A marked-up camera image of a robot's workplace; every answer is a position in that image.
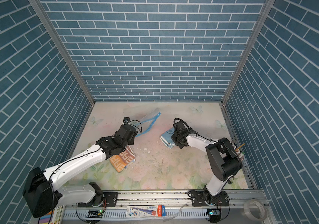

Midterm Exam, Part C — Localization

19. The light blue towel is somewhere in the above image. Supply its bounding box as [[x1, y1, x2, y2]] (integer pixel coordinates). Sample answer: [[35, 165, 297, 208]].
[[159, 127, 175, 148]]

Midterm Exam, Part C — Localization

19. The clear vacuum bag blue zip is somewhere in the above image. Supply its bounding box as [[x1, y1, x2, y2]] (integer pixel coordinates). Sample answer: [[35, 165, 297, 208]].
[[129, 107, 161, 137]]

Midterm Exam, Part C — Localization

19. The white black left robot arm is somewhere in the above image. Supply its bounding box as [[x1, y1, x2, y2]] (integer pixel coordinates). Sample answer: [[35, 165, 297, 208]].
[[23, 123, 139, 218]]

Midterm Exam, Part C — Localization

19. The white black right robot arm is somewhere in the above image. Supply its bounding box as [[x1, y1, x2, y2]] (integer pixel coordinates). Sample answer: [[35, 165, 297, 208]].
[[171, 118, 243, 206]]

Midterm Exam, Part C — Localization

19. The orange white patterned towel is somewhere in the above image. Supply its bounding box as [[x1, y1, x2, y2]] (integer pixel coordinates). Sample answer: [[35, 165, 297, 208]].
[[110, 146, 136, 173]]

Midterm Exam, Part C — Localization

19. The cup of tools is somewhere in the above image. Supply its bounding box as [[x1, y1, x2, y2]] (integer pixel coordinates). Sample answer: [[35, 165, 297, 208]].
[[230, 140, 245, 161]]

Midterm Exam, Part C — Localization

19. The red blue toothpaste box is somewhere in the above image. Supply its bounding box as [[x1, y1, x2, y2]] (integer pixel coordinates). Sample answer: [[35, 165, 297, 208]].
[[125, 205, 166, 217]]

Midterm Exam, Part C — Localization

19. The clear plastic wrapper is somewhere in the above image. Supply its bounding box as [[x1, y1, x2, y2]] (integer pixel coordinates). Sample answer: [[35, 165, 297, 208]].
[[162, 203, 190, 223]]

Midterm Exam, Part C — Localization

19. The coloured marker pack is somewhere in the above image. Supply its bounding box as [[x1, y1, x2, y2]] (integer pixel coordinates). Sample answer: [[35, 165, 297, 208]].
[[38, 206, 65, 224]]

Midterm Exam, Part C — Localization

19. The clear tape roll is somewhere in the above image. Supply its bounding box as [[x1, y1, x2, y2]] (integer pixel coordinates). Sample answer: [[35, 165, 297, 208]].
[[243, 199, 268, 222]]

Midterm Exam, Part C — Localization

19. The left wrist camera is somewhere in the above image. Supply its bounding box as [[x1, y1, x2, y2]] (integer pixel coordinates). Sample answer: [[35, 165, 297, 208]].
[[123, 117, 130, 125]]

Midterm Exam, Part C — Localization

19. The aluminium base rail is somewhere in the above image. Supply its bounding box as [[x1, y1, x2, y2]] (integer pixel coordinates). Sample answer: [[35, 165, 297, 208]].
[[62, 189, 276, 224]]

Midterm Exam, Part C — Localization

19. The aluminium corner post left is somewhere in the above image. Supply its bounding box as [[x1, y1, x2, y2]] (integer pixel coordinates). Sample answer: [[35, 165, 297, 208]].
[[29, 0, 95, 106]]

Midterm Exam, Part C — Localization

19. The aluminium corner post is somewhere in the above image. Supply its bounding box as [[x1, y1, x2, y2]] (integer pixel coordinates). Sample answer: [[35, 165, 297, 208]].
[[29, 0, 95, 106], [222, 0, 275, 105]]

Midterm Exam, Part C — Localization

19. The aluminium corner post right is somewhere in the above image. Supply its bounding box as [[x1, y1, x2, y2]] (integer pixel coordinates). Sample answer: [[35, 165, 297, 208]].
[[222, 0, 275, 105]]

